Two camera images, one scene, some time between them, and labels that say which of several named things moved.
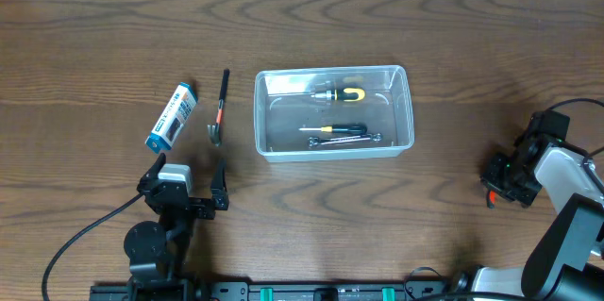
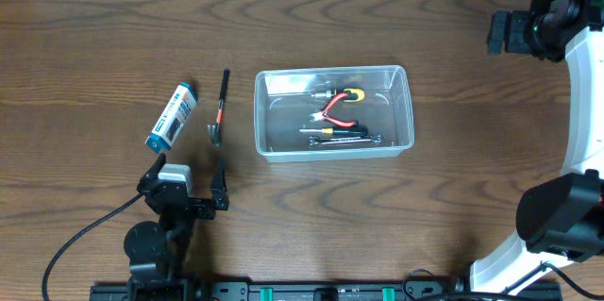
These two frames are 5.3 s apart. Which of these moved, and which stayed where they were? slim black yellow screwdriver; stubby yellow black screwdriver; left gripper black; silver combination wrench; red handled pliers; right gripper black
Moved: right gripper black; red handled pliers
Stayed: slim black yellow screwdriver; left gripper black; stubby yellow black screwdriver; silver combination wrench
